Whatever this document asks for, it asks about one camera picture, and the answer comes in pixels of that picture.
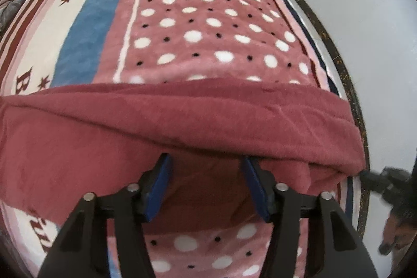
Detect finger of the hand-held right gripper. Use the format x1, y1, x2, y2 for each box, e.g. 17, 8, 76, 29
359, 169, 390, 193

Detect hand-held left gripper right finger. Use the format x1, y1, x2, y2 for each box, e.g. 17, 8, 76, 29
243, 156, 378, 278

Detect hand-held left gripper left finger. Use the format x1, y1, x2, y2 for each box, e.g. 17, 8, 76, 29
37, 152, 173, 278

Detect person's right hand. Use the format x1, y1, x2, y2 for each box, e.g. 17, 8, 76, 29
378, 206, 412, 255

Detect dark bed frame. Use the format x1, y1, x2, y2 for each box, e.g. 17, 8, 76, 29
261, 0, 370, 236

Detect printed striped dotted blanket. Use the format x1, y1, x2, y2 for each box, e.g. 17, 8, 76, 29
0, 0, 354, 278

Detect red pants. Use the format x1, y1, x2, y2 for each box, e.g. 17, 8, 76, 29
0, 78, 365, 233

